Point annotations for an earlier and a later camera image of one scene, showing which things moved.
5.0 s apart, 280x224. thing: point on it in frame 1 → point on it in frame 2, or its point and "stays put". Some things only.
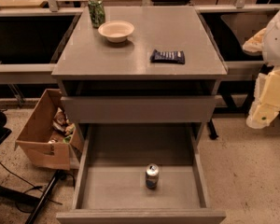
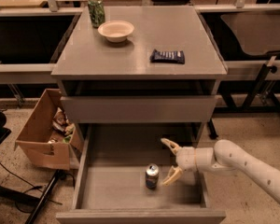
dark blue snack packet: (158, 57) stays put
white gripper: (277, 42) → (186, 160)
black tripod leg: (43, 197) stays put
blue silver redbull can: (152, 172) stays put
